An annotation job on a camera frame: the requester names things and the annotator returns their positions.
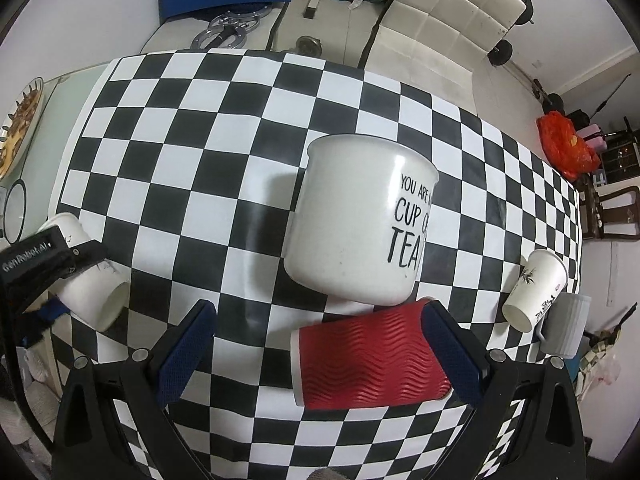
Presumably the white paper cup with print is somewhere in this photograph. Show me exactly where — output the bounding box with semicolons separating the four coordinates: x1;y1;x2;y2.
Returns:
502;249;568;333

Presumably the red plastic bag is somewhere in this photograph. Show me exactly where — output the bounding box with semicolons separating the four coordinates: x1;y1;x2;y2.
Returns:
536;110;601;181

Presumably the black white checkered tablecloth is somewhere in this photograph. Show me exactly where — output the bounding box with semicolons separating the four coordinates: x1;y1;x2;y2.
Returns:
52;51;582;479

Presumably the plain white paper cup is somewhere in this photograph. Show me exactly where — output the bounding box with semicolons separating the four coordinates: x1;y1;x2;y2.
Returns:
40;212;129;332

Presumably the dark wooden chair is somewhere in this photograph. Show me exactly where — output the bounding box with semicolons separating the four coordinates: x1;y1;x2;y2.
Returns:
578;177;639;242

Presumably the red ribbed paper cup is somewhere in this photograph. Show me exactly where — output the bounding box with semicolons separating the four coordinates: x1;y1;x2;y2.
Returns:
291;299;451;411

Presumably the barbell with black weights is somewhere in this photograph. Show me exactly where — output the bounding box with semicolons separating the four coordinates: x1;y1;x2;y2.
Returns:
487;0;536;68

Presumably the grey ribbed mug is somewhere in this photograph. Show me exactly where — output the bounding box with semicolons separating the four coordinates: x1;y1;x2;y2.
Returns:
536;292;592;359

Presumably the white mug with black text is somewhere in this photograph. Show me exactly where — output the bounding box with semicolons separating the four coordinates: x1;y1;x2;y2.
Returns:
283;134;439;306

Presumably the decorated plate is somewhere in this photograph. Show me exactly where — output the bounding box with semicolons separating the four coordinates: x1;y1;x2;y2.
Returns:
0;77;44;180

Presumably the white padded chair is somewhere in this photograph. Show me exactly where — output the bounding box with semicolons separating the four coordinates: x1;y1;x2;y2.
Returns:
359;0;507;84

